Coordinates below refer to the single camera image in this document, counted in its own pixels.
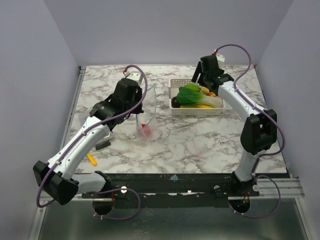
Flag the yellow marker pen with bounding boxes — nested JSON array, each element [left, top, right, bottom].
[[87, 153, 97, 166]]

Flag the orange yellow toy mango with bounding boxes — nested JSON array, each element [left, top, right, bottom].
[[200, 86, 217, 97]]

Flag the green toy bok choy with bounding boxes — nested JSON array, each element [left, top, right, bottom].
[[176, 84, 223, 108]]

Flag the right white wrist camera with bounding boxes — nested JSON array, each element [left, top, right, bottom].
[[214, 52, 226, 64]]

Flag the clear zip top bag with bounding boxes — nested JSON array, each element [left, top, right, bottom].
[[135, 84, 159, 140]]

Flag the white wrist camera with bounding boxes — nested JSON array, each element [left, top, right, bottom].
[[214, 52, 226, 64], [124, 71, 143, 85]]

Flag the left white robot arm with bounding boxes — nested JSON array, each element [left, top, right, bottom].
[[33, 78, 148, 205]]

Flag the red toy tomato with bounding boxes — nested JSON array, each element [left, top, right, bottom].
[[138, 123, 153, 137]]

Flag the yellow toy star fruit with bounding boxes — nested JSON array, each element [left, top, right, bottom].
[[180, 104, 215, 109]]

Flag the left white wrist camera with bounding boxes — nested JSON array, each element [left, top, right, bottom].
[[124, 71, 143, 85]]

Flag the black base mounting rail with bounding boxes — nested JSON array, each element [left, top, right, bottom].
[[81, 172, 261, 208]]

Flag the black comb-like part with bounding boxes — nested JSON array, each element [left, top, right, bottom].
[[95, 140, 111, 151]]

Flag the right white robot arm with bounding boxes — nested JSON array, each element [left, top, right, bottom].
[[191, 54, 277, 196]]

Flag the white perforated plastic basket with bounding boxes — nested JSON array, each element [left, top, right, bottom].
[[168, 78, 225, 116]]

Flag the aluminium frame rail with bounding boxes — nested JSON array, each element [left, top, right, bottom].
[[58, 65, 87, 155]]

